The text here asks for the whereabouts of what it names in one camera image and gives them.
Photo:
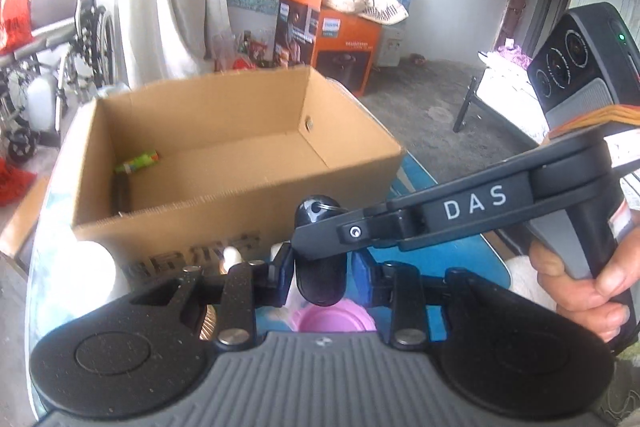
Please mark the red mesh bag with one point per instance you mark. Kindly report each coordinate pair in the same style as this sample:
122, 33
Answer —
12, 182

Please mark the person's right hand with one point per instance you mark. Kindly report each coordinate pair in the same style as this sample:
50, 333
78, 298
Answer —
575, 299

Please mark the brown cardboard box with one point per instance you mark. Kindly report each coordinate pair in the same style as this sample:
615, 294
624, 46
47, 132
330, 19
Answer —
225, 127

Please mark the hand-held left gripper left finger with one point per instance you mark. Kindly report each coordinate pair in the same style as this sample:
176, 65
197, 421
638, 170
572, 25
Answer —
283, 269

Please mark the pink plastic bowl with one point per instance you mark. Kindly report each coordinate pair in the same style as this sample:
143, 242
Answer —
335, 317

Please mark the green tube in box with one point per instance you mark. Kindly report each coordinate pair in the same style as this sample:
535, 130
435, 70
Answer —
137, 162

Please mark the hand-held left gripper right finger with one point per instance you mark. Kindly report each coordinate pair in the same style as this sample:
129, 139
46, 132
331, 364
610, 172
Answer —
365, 279

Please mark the orange appliance carton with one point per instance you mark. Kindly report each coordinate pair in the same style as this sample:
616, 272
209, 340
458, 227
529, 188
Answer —
345, 52

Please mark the white plastic toy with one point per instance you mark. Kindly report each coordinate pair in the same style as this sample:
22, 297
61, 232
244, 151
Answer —
230, 259

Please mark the white water dispenser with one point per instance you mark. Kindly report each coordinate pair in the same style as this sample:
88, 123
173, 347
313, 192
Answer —
392, 47

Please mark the red snack bag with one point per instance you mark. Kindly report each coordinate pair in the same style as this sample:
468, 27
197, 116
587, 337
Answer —
255, 54

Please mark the red plastic bag with print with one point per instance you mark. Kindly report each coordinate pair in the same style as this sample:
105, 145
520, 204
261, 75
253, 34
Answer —
15, 17

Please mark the white cup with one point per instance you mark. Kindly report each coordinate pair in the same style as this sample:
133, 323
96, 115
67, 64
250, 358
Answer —
95, 269

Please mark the black capsule-shaped gadget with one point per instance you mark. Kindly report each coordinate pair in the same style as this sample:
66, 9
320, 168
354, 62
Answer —
320, 282

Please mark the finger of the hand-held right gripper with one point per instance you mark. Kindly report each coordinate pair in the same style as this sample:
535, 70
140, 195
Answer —
325, 239

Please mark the purple cloth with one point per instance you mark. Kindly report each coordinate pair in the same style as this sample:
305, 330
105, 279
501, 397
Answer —
515, 57

